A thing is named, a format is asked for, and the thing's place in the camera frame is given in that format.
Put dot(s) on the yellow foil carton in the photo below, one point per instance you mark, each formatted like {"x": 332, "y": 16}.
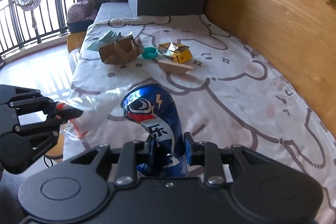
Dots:
{"x": 179, "y": 53}

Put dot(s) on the black balcony railing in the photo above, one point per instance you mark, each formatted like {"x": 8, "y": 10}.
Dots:
{"x": 31, "y": 22}

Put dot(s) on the yellow cloth covered stool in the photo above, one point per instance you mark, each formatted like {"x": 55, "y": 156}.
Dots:
{"x": 75, "y": 41}

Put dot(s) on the beige wooden piece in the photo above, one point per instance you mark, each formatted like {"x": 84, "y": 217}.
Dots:
{"x": 174, "y": 68}

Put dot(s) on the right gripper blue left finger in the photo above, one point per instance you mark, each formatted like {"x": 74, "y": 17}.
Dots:
{"x": 132, "y": 154}

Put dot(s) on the cartoon printed white blanket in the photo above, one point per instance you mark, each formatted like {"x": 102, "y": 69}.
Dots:
{"x": 232, "y": 95}

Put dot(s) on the teal plastic lid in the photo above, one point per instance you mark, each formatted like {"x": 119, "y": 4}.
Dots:
{"x": 149, "y": 53}

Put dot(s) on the torn brown cardboard box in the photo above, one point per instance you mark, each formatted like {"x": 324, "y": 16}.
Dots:
{"x": 121, "y": 51}

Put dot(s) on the pink cushion pile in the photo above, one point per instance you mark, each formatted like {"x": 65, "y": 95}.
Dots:
{"x": 80, "y": 16}

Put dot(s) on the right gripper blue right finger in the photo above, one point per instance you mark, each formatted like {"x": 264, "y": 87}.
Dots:
{"x": 208, "y": 156}

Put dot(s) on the blue Pepsi can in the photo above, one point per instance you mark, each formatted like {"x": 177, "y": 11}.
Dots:
{"x": 151, "y": 106}

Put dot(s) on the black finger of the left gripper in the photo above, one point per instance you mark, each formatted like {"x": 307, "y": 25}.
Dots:
{"x": 58, "y": 113}

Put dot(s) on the white plastic bag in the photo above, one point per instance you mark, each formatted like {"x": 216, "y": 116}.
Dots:
{"x": 100, "y": 118}

